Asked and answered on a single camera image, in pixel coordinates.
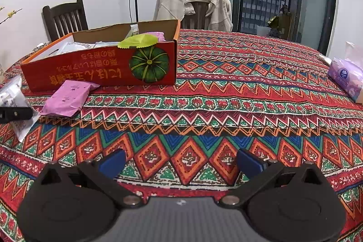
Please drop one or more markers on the white flat snack packet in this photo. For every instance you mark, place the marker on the white flat snack packet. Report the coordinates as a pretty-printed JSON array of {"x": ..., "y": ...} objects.
[{"x": 107, "y": 44}]

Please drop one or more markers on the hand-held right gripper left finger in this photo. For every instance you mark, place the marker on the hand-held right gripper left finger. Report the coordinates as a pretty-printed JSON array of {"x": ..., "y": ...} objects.
[{"x": 113, "y": 161}]

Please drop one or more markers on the black framed glass door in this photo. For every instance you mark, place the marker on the black framed glass door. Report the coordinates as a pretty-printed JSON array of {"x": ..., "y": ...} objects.
[{"x": 312, "y": 3}]

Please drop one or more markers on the purple tissue pack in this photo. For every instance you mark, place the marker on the purple tissue pack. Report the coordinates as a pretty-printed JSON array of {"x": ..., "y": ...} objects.
[{"x": 344, "y": 74}]

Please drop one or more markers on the dark wooden chair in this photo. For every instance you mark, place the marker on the dark wooden chair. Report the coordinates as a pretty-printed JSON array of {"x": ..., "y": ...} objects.
[{"x": 65, "y": 18}]

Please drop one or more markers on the yellow flower branches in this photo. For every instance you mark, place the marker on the yellow flower branches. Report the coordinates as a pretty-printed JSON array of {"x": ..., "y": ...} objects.
[{"x": 10, "y": 14}]

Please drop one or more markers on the red cardboard box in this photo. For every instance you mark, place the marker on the red cardboard box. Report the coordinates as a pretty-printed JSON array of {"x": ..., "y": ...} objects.
[{"x": 99, "y": 69}]

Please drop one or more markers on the balcony potted plant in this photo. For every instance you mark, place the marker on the balcony potted plant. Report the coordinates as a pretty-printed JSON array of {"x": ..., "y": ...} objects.
[{"x": 282, "y": 22}]

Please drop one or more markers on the beige jacket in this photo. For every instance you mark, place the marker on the beige jacket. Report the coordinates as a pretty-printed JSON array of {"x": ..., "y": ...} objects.
[{"x": 170, "y": 3}]

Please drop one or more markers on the purple snack packet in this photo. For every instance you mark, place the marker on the purple snack packet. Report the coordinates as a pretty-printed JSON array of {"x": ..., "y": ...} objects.
[{"x": 68, "y": 97}]

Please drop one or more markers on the brown wooden chair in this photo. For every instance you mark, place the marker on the brown wooden chair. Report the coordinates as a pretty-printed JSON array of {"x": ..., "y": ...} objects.
[{"x": 198, "y": 18}]

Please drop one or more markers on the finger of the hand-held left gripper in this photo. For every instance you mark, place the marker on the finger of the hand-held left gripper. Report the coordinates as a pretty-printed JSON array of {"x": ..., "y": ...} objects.
[{"x": 15, "y": 114}]

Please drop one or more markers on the small white object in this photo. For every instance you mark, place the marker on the small white object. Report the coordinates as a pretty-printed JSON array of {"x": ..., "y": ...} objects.
[{"x": 324, "y": 58}]

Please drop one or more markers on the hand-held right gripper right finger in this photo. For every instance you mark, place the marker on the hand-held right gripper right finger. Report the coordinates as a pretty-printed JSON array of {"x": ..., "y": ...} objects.
[{"x": 249, "y": 162}]

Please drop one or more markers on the clear plastic bag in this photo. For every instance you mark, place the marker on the clear plastic bag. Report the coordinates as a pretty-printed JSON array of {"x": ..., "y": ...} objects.
[{"x": 12, "y": 94}]

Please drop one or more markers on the lime green snack packet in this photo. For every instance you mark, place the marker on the lime green snack packet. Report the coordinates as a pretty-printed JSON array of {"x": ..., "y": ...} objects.
[{"x": 139, "y": 41}]

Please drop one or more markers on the white plastic container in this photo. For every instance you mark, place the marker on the white plastic container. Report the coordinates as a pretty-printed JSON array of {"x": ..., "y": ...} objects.
[{"x": 263, "y": 31}]

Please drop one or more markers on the white crumpled snack packet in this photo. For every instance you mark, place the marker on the white crumpled snack packet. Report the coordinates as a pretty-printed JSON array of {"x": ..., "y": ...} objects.
[{"x": 75, "y": 47}]

